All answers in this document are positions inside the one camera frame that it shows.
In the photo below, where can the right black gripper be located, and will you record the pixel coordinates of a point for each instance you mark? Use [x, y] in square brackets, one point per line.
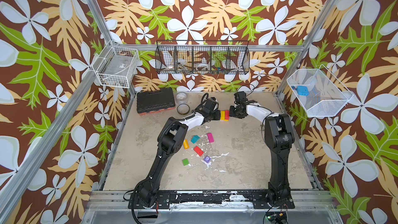
[235, 111]

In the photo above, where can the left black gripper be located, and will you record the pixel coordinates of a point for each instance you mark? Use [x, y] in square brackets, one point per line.
[218, 117]

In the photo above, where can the red arch block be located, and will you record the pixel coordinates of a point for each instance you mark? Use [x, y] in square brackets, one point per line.
[226, 116]

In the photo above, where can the yellow arch block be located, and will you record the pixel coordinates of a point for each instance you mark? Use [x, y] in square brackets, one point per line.
[222, 115]

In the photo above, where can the magenta block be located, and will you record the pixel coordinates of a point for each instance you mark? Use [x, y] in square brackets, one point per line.
[210, 137]

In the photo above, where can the red rectangular block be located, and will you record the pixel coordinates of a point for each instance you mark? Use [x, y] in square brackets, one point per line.
[198, 151]

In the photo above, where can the purple number nine cube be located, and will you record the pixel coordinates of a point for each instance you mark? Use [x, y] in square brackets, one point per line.
[207, 159]

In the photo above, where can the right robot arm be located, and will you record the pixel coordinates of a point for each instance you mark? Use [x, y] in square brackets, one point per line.
[278, 136]

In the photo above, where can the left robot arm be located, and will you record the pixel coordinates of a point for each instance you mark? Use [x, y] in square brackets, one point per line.
[170, 141]

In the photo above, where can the teal block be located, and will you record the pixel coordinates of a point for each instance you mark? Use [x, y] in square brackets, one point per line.
[194, 139]

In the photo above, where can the orange supermarket block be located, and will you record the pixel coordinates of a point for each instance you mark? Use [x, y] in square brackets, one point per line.
[186, 144]

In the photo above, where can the green square block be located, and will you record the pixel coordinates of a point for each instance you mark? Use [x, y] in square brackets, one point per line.
[185, 162]

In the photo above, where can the clear plastic cup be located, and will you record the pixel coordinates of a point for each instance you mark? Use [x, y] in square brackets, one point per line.
[181, 98]

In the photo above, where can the black tool case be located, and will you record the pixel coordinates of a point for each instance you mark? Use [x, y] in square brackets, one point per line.
[155, 101]

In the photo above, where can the blue object in basket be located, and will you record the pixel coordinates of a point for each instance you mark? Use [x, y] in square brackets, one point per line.
[302, 90]

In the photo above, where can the white mesh basket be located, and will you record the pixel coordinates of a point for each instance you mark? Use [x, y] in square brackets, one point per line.
[327, 94]

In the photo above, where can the black wire basket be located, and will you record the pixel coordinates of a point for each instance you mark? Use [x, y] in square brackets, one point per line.
[202, 57]

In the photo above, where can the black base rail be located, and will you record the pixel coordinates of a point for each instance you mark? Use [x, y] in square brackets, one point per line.
[258, 199]

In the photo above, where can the white wire basket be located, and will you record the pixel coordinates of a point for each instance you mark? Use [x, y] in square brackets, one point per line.
[115, 66]

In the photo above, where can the aluminium frame structure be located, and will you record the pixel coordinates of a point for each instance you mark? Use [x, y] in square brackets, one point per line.
[19, 183]

